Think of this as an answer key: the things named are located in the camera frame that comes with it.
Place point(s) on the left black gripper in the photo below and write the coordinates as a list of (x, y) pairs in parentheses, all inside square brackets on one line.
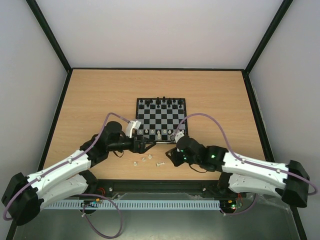
[(141, 149)]

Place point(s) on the green circuit board right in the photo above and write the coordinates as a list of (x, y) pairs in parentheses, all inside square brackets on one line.
[(233, 204)]

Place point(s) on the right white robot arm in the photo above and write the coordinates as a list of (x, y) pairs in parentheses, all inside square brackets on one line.
[(241, 174)]

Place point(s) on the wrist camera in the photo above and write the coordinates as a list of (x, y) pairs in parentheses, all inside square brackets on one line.
[(132, 125), (174, 137)]

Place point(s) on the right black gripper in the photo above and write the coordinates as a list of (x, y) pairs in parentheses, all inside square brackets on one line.
[(175, 157)]

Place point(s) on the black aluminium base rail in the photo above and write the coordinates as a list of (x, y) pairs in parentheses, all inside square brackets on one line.
[(203, 188)]

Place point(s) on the black and silver chessboard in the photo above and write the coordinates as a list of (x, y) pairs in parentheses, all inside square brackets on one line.
[(161, 119)]

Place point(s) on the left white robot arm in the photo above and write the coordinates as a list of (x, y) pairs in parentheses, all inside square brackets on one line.
[(26, 195)]

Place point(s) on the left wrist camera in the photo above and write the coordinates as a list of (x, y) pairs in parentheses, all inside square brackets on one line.
[(132, 125)]

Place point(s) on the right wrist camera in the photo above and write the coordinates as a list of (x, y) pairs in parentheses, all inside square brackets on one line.
[(174, 137)]

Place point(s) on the white slotted cable duct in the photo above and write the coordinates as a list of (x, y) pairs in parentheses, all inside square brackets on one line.
[(73, 204)]

